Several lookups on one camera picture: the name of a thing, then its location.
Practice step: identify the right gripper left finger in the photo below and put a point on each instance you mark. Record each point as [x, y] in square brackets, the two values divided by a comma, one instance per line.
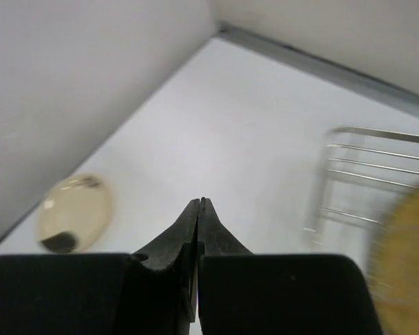
[151, 291]

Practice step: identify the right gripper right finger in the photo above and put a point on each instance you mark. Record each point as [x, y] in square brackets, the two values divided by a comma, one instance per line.
[240, 292]

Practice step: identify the small cream plate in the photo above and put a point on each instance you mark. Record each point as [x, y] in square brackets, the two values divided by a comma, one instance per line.
[75, 213]

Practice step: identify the yellow woven round plate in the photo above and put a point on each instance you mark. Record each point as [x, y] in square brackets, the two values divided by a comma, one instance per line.
[393, 273]

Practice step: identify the wire dish rack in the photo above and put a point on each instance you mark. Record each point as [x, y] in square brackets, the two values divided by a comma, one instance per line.
[363, 172]

